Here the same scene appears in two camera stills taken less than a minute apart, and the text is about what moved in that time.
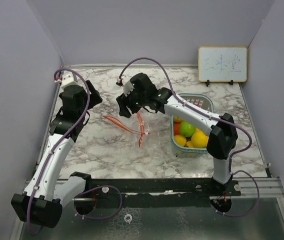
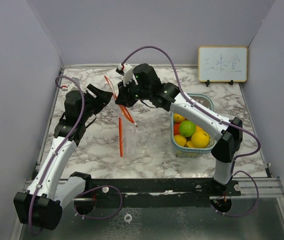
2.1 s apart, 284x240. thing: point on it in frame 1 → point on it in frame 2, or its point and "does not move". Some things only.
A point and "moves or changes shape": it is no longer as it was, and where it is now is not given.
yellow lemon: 177,119 does not move
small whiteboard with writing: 223,64 does not move
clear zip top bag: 140,134 moves or changes shape
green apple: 187,128 does not move
